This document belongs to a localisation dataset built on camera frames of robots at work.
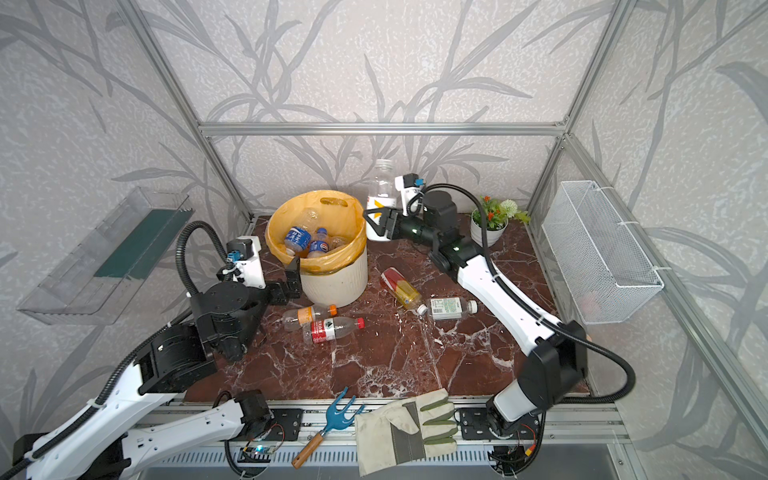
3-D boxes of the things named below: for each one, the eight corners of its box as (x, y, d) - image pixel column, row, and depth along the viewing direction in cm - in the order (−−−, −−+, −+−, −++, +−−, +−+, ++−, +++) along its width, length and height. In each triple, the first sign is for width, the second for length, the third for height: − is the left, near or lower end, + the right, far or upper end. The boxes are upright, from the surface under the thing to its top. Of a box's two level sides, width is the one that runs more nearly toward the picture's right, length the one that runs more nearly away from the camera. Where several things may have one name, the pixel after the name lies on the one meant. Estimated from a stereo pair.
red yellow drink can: (406, 315, 95) (406, 306, 90) (379, 283, 103) (378, 273, 98) (420, 305, 97) (421, 295, 92) (392, 275, 105) (392, 264, 100)
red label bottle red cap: (308, 350, 88) (303, 341, 83) (307, 333, 91) (301, 323, 86) (367, 334, 91) (365, 325, 86) (364, 318, 94) (362, 308, 89)
